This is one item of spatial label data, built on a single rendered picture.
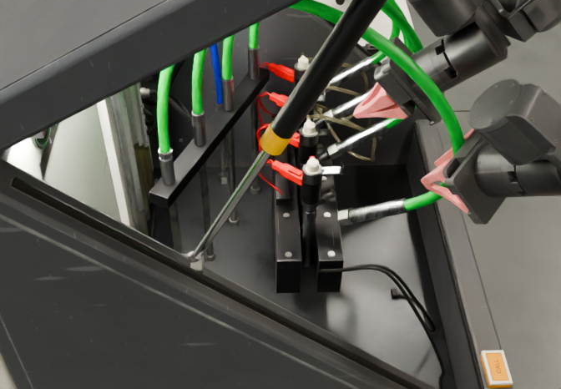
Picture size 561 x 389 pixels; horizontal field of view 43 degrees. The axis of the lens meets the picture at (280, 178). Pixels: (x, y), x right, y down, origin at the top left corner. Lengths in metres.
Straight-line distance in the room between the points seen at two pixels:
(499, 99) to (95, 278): 0.38
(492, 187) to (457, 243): 0.42
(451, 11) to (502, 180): 0.20
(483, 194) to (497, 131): 0.13
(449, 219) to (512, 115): 0.56
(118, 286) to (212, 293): 0.08
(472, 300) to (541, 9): 0.46
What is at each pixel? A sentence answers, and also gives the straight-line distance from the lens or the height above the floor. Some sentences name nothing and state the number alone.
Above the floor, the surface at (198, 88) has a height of 1.20.
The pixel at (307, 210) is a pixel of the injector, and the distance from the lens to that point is 1.04.
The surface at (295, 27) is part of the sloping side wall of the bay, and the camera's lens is 1.22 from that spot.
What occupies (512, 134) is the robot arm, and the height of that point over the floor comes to 1.40.
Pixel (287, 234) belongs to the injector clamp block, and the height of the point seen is 0.98.
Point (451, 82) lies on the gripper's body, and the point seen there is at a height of 1.31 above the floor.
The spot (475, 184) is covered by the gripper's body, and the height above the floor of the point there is 1.29.
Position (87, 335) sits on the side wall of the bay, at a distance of 0.68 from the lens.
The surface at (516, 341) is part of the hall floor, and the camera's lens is 2.27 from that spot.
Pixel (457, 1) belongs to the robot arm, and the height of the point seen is 1.41.
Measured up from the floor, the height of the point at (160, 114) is 1.23.
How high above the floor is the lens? 1.81
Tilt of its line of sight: 45 degrees down
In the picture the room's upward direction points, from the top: 1 degrees clockwise
